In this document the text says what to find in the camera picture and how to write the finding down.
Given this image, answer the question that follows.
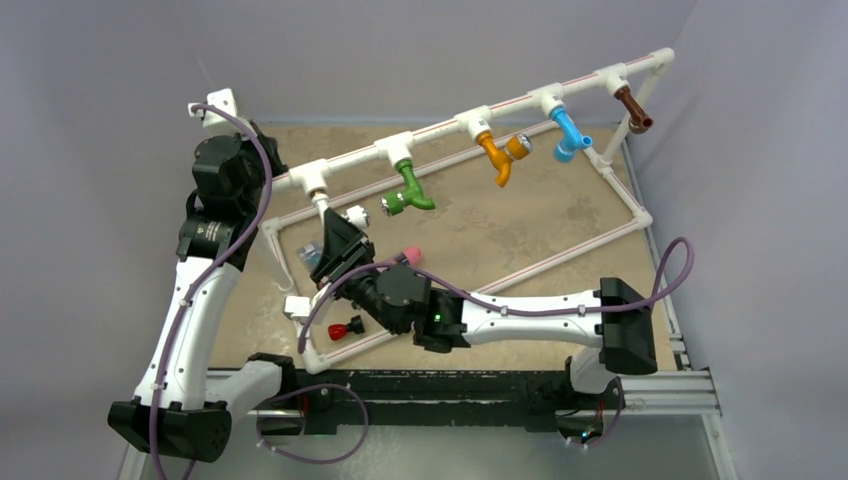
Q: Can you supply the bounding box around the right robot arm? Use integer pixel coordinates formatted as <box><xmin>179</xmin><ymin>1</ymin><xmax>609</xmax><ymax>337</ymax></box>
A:
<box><xmin>305</xmin><ymin>209</ymin><xmax>658</xmax><ymax>407</ymax></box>

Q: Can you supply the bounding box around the black aluminium base frame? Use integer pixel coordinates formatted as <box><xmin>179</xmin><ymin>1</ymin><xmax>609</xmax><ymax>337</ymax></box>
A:
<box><xmin>245</xmin><ymin>369</ymin><xmax>720</xmax><ymax>441</ymax></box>

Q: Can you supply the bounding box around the pink faucet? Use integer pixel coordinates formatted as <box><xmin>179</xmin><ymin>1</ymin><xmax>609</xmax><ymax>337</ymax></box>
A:
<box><xmin>388</xmin><ymin>246</ymin><xmax>423</xmax><ymax>266</ymax></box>

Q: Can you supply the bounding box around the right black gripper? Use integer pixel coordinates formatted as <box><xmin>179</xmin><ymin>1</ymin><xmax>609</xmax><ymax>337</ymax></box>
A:
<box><xmin>311</xmin><ymin>208</ymin><xmax>405</xmax><ymax>334</ymax></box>

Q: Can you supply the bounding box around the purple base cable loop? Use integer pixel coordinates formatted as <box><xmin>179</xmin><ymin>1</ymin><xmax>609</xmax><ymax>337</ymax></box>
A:
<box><xmin>256</xmin><ymin>384</ymin><xmax>370</xmax><ymax>468</ymax></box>

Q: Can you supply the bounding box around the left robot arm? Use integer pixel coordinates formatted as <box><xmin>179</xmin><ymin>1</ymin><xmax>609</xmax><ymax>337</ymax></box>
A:
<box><xmin>107</xmin><ymin>119</ymin><xmax>298</xmax><ymax>463</ymax></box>

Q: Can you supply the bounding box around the green faucet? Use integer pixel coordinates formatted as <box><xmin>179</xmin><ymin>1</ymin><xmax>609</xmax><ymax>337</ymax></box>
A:
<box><xmin>380</xmin><ymin>159</ymin><xmax>436</xmax><ymax>217</ymax></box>

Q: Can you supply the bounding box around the white PVC pipe frame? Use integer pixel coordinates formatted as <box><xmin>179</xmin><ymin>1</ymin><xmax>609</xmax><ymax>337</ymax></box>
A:
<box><xmin>259</xmin><ymin>47</ymin><xmax>676</xmax><ymax>376</ymax></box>

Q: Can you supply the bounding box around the white faucet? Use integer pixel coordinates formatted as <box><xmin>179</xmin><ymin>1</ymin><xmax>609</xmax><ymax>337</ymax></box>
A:
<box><xmin>310</xmin><ymin>190</ymin><xmax>370</xmax><ymax>230</ymax></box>

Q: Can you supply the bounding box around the orange faucet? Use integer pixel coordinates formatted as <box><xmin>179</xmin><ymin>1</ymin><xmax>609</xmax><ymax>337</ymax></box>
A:
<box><xmin>475</xmin><ymin>131</ymin><xmax>533</xmax><ymax>188</ymax></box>

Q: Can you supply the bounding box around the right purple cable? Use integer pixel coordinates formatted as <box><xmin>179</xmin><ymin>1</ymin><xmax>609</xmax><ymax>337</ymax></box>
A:
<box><xmin>296</xmin><ymin>236</ymin><xmax>697</xmax><ymax>356</ymax></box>

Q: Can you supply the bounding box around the brown faucet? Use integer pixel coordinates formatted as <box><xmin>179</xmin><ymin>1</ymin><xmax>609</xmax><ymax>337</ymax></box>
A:
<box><xmin>613</xmin><ymin>86</ymin><xmax>654</xmax><ymax>135</ymax></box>

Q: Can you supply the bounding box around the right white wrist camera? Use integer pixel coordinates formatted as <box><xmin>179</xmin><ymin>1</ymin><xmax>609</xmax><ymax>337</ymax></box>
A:
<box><xmin>282</xmin><ymin>286</ymin><xmax>332</xmax><ymax>325</ymax></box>

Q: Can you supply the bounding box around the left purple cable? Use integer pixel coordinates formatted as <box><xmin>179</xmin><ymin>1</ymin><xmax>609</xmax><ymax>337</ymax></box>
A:
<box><xmin>146</xmin><ymin>103</ymin><xmax>274</xmax><ymax>480</ymax></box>

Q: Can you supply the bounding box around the blue faucet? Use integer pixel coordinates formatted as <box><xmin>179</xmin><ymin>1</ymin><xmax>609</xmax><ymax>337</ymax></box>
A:
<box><xmin>549</xmin><ymin>106</ymin><xmax>593</xmax><ymax>163</ymax></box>

